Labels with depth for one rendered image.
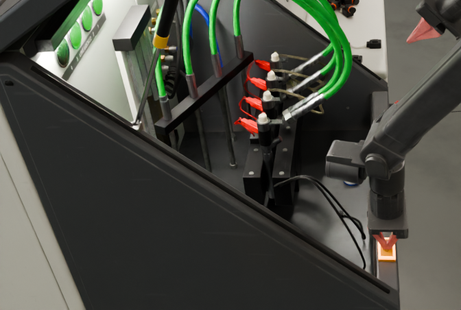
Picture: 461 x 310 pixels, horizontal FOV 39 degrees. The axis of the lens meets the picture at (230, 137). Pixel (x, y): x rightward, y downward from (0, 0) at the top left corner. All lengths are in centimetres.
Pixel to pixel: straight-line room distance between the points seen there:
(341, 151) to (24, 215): 54
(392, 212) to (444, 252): 143
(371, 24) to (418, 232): 101
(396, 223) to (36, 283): 66
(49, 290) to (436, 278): 154
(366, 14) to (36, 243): 116
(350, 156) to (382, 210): 11
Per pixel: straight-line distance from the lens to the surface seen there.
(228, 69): 151
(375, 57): 174
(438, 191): 280
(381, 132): 100
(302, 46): 160
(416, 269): 250
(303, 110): 131
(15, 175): 111
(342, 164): 112
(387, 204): 114
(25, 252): 124
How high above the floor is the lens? 187
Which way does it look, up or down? 37 degrees down
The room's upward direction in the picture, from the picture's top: 10 degrees counter-clockwise
